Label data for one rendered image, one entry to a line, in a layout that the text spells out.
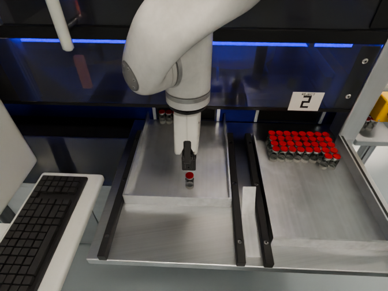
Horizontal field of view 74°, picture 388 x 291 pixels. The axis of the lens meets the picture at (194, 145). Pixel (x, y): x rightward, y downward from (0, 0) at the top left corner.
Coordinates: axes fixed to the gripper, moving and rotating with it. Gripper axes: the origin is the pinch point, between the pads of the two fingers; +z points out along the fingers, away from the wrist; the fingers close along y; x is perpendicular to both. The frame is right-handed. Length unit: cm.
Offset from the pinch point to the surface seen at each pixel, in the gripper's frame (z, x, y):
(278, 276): 99, 44, -13
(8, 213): 31, -60, -3
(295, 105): -2.3, 29.0, -19.8
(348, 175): 10.6, 43.0, -5.7
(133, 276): 98, -31, -10
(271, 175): 10.5, 21.9, -4.9
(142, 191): 10.6, -12.0, 1.8
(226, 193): 10.7, 9.3, 1.6
